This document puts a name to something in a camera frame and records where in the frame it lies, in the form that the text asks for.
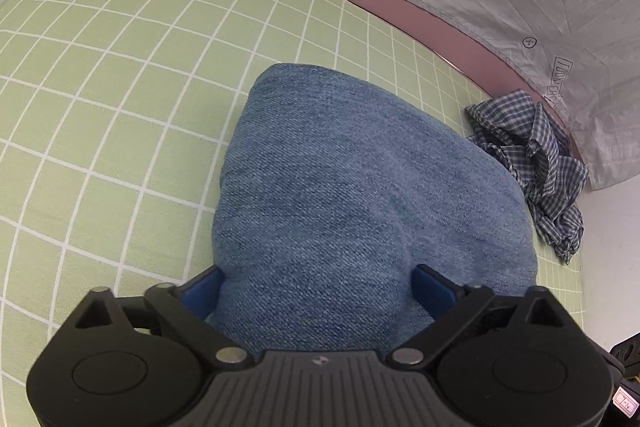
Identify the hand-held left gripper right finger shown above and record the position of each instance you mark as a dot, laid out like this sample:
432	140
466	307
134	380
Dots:
430	287

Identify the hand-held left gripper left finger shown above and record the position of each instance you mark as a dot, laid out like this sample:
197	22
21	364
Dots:
197	294

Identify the blue denim jeans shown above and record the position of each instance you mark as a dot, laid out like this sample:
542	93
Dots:
350	182

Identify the blue plaid shirt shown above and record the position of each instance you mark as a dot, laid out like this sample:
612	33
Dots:
545	157

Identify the pink board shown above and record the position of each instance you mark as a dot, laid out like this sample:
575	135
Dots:
450	32

